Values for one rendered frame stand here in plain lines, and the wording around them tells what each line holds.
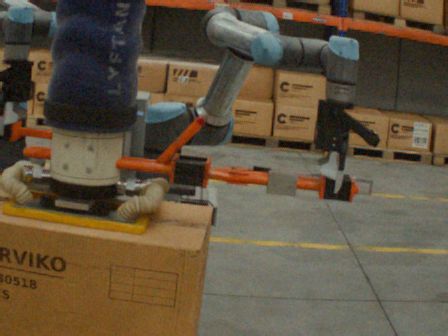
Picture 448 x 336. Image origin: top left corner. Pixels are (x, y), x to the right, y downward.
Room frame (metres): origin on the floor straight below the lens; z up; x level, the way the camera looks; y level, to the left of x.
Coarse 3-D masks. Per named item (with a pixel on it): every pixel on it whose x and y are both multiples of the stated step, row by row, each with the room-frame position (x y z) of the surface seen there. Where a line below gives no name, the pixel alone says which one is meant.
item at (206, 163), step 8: (176, 160) 1.89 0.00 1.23; (184, 160) 1.93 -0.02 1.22; (192, 160) 1.93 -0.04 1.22; (200, 160) 1.94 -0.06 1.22; (208, 160) 1.89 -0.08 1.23; (176, 168) 1.86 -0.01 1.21; (184, 168) 1.85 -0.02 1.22; (192, 168) 1.85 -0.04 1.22; (200, 168) 1.85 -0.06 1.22; (208, 168) 1.87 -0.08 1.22; (176, 176) 1.86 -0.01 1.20; (184, 176) 1.86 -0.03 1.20; (192, 176) 1.86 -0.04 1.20; (200, 176) 1.86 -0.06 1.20; (184, 184) 1.85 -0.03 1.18; (192, 184) 1.85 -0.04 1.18; (200, 184) 1.85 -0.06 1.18
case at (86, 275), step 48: (0, 192) 2.00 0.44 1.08; (0, 240) 1.74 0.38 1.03; (48, 240) 1.73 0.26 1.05; (96, 240) 1.72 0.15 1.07; (144, 240) 1.73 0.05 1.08; (192, 240) 1.76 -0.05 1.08; (0, 288) 1.74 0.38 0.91; (48, 288) 1.73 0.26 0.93; (96, 288) 1.72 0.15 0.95; (144, 288) 1.71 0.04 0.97; (192, 288) 1.70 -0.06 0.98
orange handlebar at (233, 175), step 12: (24, 132) 2.20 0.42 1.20; (36, 132) 2.19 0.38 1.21; (48, 132) 2.19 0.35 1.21; (36, 156) 1.91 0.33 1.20; (48, 156) 1.90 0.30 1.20; (120, 168) 1.89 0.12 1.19; (132, 168) 1.88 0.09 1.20; (144, 168) 1.88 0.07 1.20; (156, 168) 1.88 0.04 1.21; (168, 168) 1.88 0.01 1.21; (216, 168) 1.91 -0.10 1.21; (228, 168) 1.91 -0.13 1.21; (240, 168) 1.91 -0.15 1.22; (228, 180) 1.87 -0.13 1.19; (240, 180) 1.86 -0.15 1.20; (252, 180) 1.86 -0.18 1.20; (264, 180) 1.86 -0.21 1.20; (300, 180) 1.86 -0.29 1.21; (312, 180) 1.89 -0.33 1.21
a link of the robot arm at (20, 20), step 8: (16, 8) 2.18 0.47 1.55; (24, 8) 2.19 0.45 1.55; (8, 16) 2.19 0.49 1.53; (16, 16) 2.18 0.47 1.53; (24, 16) 2.18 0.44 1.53; (32, 16) 2.21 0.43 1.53; (8, 24) 2.19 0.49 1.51; (16, 24) 2.17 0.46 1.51; (24, 24) 2.18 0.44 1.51; (8, 32) 2.18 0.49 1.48; (16, 32) 2.17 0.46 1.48; (24, 32) 2.18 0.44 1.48; (8, 40) 2.18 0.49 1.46; (16, 40) 2.17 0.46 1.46; (24, 40) 2.18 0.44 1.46
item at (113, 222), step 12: (12, 204) 1.83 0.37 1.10; (36, 204) 1.84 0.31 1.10; (48, 204) 1.83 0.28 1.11; (108, 204) 1.82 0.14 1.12; (24, 216) 1.79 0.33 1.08; (36, 216) 1.79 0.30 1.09; (48, 216) 1.78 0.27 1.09; (60, 216) 1.78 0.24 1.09; (72, 216) 1.79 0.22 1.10; (84, 216) 1.79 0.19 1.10; (96, 216) 1.80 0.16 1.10; (108, 216) 1.81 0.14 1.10; (144, 216) 1.86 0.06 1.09; (96, 228) 1.77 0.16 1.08; (108, 228) 1.77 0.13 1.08; (120, 228) 1.77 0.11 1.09; (132, 228) 1.77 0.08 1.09; (144, 228) 1.79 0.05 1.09
